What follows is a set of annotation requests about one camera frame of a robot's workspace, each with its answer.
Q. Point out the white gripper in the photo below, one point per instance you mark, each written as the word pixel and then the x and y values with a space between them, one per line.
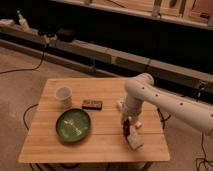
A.
pixel 134 120

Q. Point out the dark red pepper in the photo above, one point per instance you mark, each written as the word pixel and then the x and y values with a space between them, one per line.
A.
pixel 126 128

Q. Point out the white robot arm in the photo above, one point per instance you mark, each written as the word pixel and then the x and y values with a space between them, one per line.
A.
pixel 141 89

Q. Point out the white sponge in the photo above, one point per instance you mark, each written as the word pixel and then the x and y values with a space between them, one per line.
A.
pixel 134 139

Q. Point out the yellow-white small object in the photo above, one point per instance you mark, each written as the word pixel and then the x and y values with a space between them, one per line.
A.
pixel 119 104

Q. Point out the small dark box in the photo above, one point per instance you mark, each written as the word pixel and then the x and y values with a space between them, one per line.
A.
pixel 92 104

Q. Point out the wooden table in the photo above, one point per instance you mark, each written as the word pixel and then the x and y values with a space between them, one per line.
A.
pixel 105 142

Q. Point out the green plate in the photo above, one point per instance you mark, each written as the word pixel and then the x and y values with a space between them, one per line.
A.
pixel 73 125

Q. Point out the clear plastic cup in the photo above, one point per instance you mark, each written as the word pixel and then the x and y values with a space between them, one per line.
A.
pixel 64 96

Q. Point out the black device on ledge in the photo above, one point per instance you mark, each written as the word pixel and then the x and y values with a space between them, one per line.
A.
pixel 65 35

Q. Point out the white spray bottle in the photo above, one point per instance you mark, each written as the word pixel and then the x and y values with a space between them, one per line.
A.
pixel 23 22

